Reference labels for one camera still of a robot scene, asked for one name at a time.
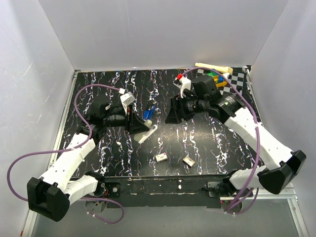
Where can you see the beige wooden piece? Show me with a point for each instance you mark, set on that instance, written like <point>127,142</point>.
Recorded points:
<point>221,69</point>

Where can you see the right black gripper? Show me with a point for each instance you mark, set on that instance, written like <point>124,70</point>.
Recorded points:
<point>177,110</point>

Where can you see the yellow toy tray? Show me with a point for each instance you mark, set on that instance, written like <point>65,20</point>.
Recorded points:
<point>224,77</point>

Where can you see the white beige stapler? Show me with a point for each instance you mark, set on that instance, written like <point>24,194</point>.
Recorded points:
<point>143,136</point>

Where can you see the brown staple box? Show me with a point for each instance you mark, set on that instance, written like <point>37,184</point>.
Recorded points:
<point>190,162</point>

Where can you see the white staple box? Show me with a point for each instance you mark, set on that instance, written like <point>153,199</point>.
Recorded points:
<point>161,157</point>

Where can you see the green toy block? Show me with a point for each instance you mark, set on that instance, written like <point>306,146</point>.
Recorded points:
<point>212,74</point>

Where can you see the blue toy block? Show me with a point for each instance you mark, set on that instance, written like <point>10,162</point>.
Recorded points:
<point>218,79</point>

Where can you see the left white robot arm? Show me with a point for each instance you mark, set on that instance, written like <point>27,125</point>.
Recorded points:
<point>52,194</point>

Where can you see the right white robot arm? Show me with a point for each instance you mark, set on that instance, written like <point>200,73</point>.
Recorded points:
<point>281,164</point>

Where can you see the checkered chess board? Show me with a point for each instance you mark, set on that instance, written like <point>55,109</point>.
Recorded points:
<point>237,80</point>

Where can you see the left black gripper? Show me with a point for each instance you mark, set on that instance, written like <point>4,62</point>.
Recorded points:
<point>136,124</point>

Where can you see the blue black stapler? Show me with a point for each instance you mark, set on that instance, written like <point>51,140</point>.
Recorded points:
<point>148,112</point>

